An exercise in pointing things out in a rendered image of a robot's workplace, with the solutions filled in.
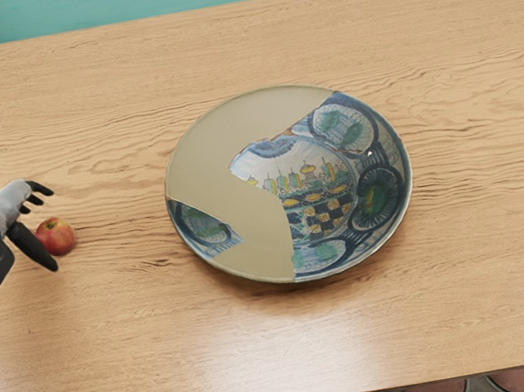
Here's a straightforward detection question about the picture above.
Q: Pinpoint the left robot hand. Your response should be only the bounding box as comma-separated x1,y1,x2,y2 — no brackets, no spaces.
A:
0,172,69,283

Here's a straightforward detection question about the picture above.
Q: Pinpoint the red apple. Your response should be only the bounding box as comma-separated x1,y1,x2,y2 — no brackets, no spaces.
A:
32,213,79,261

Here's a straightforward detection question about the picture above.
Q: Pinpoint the patterned ceramic plate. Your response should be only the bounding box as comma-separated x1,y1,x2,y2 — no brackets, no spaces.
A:
148,63,429,304

